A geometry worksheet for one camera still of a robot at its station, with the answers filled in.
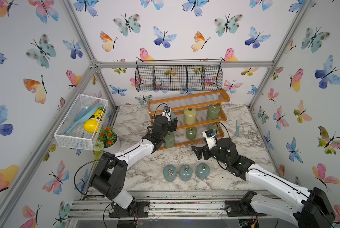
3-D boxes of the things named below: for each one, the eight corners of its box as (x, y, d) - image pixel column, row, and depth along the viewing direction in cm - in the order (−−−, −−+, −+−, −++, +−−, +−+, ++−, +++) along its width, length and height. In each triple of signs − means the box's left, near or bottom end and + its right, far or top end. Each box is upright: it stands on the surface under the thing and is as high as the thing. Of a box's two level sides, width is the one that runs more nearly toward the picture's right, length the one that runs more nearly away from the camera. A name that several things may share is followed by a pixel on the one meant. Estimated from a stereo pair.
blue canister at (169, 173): (163, 181, 85) (162, 176, 78) (164, 170, 89) (163, 165, 82) (176, 181, 85) (176, 176, 78) (176, 170, 89) (176, 165, 82)
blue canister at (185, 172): (179, 181, 85) (179, 176, 78) (179, 170, 89) (179, 164, 82) (191, 181, 85) (193, 176, 78) (190, 170, 89) (192, 164, 82)
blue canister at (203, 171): (196, 179, 86) (198, 174, 79) (195, 168, 90) (197, 162, 83) (208, 179, 86) (211, 174, 79) (206, 168, 90) (209, 162, 83)
